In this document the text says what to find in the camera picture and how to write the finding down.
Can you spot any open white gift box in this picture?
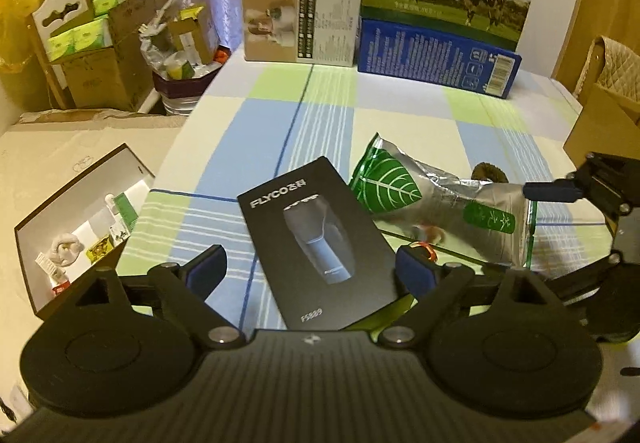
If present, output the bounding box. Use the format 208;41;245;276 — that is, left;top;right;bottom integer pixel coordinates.
14;144;154;319

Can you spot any brown cardboard box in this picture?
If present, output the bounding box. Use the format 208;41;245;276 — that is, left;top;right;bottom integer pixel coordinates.
564;85;640;168

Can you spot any quilted beige cover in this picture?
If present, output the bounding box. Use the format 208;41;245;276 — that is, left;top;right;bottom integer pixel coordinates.
573;36;639;103

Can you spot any black shaver box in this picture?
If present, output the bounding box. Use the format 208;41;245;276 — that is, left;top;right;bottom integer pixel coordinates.
238;156;408;330

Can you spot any trash bin with bag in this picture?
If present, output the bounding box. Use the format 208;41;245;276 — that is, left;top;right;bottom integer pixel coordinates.
139;0;231;116

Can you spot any brown hair scrunchie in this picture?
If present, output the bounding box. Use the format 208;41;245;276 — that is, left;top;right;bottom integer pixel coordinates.
471;163;509;183

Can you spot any red white toy car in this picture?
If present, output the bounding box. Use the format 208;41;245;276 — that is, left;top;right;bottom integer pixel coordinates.
408;241;437;262

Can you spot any checkered bed sheet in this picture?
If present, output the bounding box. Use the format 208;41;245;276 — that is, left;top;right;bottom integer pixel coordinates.
117;52;582;331

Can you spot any beige product box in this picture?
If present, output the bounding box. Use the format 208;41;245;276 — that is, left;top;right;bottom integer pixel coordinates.
242;0;361;67

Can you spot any yellow plastic bag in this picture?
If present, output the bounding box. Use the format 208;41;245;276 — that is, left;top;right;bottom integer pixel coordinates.
1;0;44;107

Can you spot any silver green tea bag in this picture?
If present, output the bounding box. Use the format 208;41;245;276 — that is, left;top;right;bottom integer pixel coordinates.
349;134;530;267

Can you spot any blue carton box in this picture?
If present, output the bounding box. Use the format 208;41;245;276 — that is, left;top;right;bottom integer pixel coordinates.
357;18;522;99

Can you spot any cardboard box with tissues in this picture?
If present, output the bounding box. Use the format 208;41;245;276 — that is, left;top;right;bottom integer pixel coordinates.
26;0;155;112

